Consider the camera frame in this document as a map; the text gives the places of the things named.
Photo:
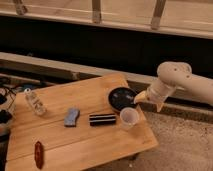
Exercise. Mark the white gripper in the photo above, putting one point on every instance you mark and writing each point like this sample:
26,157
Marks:
157,92

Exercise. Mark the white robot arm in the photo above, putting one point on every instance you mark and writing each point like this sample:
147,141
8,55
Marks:
172,75

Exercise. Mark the black ceramic bowl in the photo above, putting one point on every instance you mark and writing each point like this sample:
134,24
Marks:
121,97

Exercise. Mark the black rectangular case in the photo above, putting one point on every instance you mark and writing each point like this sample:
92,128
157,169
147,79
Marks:
102,119

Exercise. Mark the wooden table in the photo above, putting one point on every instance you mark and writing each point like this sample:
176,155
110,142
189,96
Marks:
73,148

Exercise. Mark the blue sponge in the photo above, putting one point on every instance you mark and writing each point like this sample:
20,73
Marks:
71,118

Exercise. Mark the clear plastic bottle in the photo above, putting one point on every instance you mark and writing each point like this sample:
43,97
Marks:
34,102

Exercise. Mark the red pocket knife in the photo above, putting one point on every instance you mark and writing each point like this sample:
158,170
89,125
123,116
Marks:
39,154

